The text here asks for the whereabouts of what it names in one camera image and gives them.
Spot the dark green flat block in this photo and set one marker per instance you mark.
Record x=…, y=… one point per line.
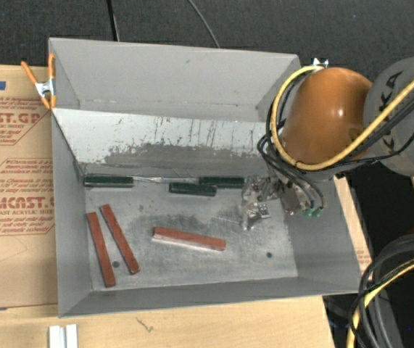
x=192, y=189
x=108, y=181
x=223, y=182

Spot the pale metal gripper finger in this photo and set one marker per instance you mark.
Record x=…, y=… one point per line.
x=261, y=212
x=251, y=196

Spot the red-brown flat block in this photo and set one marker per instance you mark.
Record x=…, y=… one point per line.
x=100, y=250
x=190, y=238
x=119, y=238

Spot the grey metal bin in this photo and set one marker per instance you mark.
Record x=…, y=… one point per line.
x=192, y=230

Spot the brown cardboard board red print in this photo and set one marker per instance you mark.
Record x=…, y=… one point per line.
x=18, y=267

